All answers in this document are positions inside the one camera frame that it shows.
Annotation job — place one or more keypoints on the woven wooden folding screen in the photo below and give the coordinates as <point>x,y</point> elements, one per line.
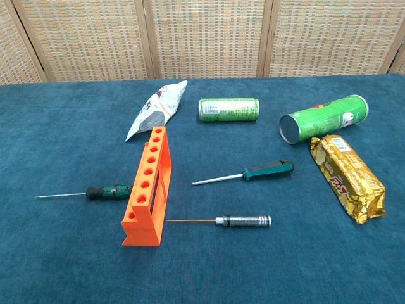
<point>202,38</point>

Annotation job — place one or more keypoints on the thin green-black camouflage screwdriver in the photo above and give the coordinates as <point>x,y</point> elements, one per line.
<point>107,192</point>

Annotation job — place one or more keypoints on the green drink can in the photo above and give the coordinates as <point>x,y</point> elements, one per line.
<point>228,110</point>

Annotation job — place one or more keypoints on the white snack bag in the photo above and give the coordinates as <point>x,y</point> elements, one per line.
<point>161,104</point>

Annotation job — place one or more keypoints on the gold biscuit packet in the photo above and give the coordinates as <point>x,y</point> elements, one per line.
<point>348,177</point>

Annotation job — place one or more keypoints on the orange screwdriver rack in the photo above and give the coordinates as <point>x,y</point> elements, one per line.
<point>142,231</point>

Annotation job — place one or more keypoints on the blue felt table cover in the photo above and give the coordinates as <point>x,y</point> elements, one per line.
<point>63,126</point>

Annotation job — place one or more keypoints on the green chips tube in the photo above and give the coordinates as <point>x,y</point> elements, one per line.
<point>322,120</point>

